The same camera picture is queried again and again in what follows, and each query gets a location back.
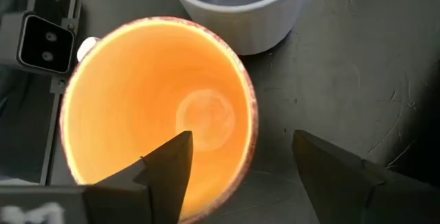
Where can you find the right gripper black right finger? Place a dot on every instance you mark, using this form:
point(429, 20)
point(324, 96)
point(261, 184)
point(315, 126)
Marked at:
point(343, 189)

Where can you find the grey mug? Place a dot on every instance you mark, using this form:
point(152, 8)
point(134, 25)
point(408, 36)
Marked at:
point(247, 28)

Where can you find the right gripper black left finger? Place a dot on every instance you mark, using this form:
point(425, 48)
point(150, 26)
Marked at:
point(161, 182)

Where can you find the grey table-level camera box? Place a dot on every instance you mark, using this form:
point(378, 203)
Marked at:
point(44, 45)

